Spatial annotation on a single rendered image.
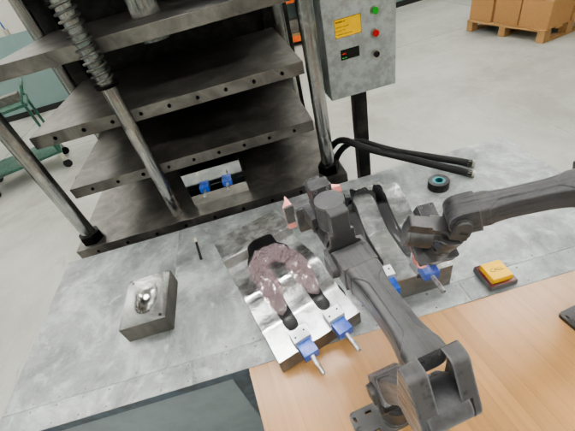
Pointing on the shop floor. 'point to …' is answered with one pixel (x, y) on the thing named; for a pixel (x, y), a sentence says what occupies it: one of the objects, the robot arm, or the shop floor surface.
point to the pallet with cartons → (524, 17)
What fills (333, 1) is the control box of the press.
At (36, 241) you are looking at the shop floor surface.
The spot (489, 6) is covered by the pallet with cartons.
